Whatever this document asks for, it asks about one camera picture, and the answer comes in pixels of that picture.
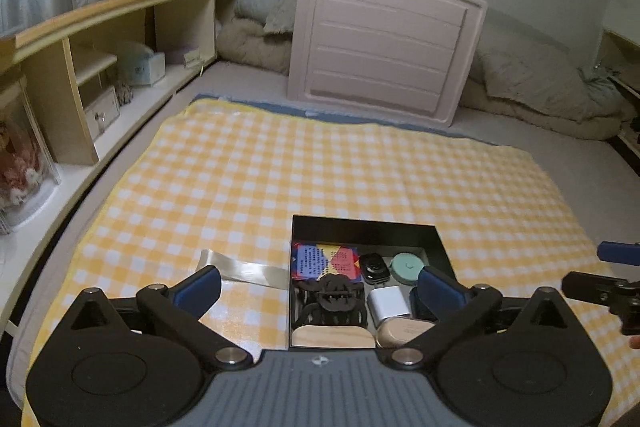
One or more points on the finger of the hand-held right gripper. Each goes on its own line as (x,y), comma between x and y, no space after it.
(620,253)
(595,285)

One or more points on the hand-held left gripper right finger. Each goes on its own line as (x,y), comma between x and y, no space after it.
(442,292)

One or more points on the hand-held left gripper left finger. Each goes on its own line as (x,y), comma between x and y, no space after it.
(197,292)

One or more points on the black wall charger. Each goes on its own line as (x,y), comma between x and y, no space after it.
(416,309)

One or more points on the mint green tape measure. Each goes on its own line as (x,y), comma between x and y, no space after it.
(406,267)

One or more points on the white wall charger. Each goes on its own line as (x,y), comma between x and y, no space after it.
(389,306)

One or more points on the beige earbuds case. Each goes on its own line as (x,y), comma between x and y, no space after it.
(400,334)

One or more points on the black smartwatch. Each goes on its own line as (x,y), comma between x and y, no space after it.
(373,268)

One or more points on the black cardboard box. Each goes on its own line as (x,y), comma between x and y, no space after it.
(350,231)

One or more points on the light wooden block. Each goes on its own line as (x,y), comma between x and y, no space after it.
(332,337)

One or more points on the red blue card box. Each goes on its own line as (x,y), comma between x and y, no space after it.
(320,262)

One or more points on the person's right hand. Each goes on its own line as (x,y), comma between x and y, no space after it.
(635,342)

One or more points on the small silver white packet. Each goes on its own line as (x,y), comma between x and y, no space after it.
(245,269)

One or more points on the beige folded quilt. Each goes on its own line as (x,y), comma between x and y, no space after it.
(560,119)

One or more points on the grey blue bedding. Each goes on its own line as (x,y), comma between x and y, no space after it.
(602,87)

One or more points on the yellow checked blanket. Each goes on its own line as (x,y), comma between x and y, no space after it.
(325,172)

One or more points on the beige pillow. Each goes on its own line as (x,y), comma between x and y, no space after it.
(530,82)

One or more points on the wooden side shelf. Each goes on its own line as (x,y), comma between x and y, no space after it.
(620,52)

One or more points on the blue grey mat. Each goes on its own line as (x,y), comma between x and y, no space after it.
(280,107)

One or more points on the small white drawer box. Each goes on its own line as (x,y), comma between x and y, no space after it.
(102,112)

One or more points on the small grey ornament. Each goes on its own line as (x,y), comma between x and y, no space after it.
(125,94)

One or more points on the clear jar with dolls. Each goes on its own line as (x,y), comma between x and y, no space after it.
(22,162)

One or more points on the white tissue box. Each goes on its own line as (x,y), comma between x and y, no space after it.
(142,66)

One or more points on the beige fluffy blanket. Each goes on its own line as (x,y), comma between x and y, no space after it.
(255,49)

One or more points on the pink plastic board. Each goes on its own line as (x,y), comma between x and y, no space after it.
(385,42)

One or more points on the wooden bedside shelf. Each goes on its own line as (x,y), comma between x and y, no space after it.
(50,67)

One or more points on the grey pillow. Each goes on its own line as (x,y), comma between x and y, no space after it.
(265,4)

